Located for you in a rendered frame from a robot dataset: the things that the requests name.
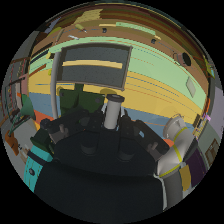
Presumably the light green ruler board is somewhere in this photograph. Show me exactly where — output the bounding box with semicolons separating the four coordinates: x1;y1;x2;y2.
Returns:
115;21;156;37

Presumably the grey tray with brown rim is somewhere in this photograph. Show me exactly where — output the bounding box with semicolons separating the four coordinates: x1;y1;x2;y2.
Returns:
55;42;134;92

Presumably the purple cabinet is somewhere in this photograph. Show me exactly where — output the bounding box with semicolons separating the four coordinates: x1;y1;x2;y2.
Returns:
183;140;209;188

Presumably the brown wooden cabinet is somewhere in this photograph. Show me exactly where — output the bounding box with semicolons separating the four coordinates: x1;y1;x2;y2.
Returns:
204;138;220;162

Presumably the pink pot with black opening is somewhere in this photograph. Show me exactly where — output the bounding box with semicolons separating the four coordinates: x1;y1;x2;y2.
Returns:
173;51;192;68

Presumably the wooden handled awl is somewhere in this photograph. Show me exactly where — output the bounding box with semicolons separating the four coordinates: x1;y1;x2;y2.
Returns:
54;28;65;46

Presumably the yellow-green handled awl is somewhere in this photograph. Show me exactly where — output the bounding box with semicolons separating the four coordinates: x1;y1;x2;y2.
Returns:
75;24;88;34

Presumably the dark green stand body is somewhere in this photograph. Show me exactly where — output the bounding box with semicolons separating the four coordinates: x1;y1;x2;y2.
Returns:
59;83;106;116

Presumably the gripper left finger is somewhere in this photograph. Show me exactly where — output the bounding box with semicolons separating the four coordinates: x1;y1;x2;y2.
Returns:
39;108;104;144

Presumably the orange leather piece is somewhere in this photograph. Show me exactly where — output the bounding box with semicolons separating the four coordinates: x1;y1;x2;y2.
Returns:
4;130;19;156

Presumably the green desk lamp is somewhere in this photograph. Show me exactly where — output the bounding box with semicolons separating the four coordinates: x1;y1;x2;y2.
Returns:
8;95;37;136

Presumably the grey handle with black cap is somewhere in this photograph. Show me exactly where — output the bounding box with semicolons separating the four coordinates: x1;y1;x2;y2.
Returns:
103;93;126;130

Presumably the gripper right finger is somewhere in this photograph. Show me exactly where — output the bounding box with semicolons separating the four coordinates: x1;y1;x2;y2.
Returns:
119;111;170;159

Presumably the pale green square pad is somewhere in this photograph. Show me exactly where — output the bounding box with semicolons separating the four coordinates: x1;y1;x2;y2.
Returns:
185;76;197;98

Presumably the wall shelf unit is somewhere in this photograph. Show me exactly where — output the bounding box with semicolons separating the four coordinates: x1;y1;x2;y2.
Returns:
1;58;29;124

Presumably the yellow cloth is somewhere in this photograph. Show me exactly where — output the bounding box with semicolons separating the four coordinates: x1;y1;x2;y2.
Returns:
179;164;192;192

